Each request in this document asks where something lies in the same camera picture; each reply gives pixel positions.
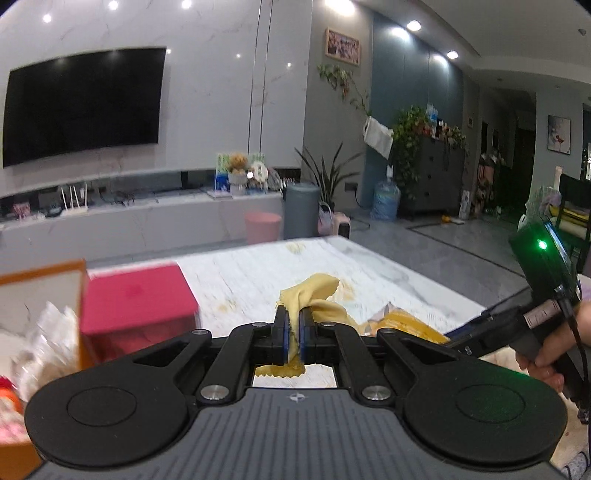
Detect yellow cloth in plastic wrap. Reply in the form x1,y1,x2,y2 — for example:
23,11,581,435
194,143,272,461
360,302,451,347

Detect long-leaf potted plant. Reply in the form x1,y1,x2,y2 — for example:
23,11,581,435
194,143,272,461
294,143,363,213

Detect hanging vine plant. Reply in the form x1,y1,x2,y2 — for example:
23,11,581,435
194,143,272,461
318,64,372,116

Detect small orange toy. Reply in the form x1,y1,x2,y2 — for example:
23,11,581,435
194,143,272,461
0,376,23,411

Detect person's right hand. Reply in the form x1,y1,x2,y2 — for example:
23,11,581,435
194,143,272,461
516,299,591,392

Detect red storage box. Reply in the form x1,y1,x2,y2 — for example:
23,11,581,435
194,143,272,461
79,263,200,365

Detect framed wall painting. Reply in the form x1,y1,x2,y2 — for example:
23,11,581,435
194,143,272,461
547,115,572,154

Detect black wall television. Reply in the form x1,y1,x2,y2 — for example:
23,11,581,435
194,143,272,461
2,47,168,169

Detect blue water jug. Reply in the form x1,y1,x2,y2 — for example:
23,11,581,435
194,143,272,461
372,166,402,222

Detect grey drawer cabinet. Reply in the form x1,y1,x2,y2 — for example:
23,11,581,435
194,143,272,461
406,136,467,220

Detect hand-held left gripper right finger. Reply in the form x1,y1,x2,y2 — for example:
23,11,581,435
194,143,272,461
299,308,461,403

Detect orange cardboard box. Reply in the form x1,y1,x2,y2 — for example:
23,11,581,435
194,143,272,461
0,260,100,480

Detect green and blue picture panel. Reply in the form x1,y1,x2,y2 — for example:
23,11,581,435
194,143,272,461
215,152,267,193

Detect white hanging bag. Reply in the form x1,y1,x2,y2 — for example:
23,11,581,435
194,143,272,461
362,116,394,158

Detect grey trash can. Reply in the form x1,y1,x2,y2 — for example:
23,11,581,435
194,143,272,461
283,184,321,240

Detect marble television console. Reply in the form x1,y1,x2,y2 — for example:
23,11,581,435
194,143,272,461
0,168,284,273

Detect white router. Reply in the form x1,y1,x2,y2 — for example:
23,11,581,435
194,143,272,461
59,184,89,217

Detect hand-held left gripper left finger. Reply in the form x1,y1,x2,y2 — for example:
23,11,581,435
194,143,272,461
133,307,293,405

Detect pink stool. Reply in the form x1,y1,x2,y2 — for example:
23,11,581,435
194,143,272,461
245,212,282,244

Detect wooden framed picture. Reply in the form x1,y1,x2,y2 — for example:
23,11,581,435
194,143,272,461
325,28,362,65

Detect pale yellow cloth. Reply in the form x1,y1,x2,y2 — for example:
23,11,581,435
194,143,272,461
255,273,358,379

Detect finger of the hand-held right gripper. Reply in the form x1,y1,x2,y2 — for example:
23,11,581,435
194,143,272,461
448,307,532,359

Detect leafy plant on cabinet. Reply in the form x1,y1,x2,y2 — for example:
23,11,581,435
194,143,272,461
392,106,428,199

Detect pink crochet piece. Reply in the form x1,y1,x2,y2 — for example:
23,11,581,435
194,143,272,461
0,408,31,446

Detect clear plastic bag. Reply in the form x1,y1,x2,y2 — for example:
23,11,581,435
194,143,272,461
11,302,81,402

